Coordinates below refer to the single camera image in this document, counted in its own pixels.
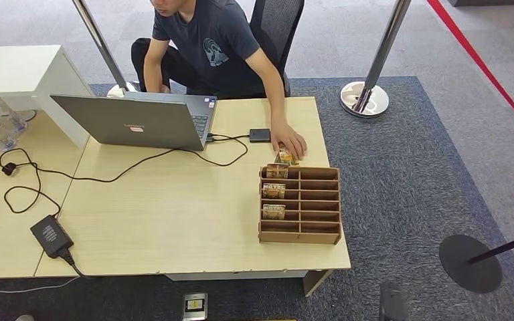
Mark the person's left hand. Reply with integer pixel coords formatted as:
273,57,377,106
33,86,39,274
270,122,308,161

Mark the hotel card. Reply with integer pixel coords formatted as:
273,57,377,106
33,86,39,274
274,142,300,167
266,163,289,179
262,203,286,221
262,183,286,200

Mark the hotel card in slot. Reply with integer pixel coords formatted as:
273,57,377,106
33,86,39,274
262,203,286,221
262,183,286,200
266,163,289,179

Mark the wooden card organizer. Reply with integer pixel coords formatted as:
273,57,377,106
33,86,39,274
258,165,343,245

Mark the person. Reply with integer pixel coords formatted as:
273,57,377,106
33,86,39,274
131,0,308,161

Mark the small black box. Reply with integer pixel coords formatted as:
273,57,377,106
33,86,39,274
248,128,272,144

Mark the blue-grey rug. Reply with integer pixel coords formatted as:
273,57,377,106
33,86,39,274
0,76,514,321

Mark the black office chair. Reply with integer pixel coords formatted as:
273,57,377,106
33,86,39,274
248,0,305,98

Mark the pale wooden desk leg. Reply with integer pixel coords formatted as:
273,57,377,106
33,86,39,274
302,269,334,298

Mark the grey laptop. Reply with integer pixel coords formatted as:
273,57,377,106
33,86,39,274
50,91,218,152

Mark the metal floor socket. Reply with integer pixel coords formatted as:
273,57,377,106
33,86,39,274
182,292,209,321

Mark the red barrier belt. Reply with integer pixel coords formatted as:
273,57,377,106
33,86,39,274
425,0,514,142

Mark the dark furniture edge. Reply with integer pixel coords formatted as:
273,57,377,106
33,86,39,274
446,0,514,7

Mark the black power adapter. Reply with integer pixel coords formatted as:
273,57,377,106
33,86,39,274
29,215,74,259

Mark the white cabinet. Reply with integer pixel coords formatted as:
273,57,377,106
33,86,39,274
0,44,94,149

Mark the short black cable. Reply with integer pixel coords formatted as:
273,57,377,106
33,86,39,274
208,132,251,141

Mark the chrome stanchion post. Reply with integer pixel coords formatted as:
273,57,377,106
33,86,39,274
70,0,142,98
340,0,413,119

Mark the long black power cable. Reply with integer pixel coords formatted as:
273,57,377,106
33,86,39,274
0,133,249,218

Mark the black stanchion post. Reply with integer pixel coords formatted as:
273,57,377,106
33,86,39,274
438,229,514,294

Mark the black mains cable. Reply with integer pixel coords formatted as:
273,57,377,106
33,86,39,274
57,247,90,279

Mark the white cable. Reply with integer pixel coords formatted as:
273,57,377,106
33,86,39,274
0,275,83,294

